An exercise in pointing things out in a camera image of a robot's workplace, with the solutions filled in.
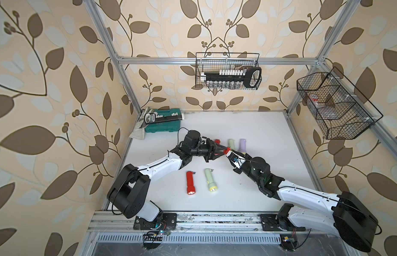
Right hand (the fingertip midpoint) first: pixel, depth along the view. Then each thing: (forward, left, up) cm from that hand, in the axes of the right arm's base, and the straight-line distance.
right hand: (231, 151), depth 81 cm
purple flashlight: (+12, -10, -14) cm, 21 cm away
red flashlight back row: (+16, +5, -14) cm, 22 cm away
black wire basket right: (+8, -50, +16) cm, 54 cm away
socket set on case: (+34, +50, -8) cm, 61 cm away
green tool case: (+28, +40, -11) cm, 50 cm away
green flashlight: (+15, -4, -14) cm, 21 cm away
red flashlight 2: (-14, +22, -13) cm, 29 cm away
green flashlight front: (-13, +10, -13) cm, 21 cm away
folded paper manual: (+27, +59, -14) cm, 66 cm away
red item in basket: (+20, -44, +17) cm, 51 cm away
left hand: (-2, +4, +7) cm, 8 cm away
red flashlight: (-6, +4, +11) cm, 13 cm away
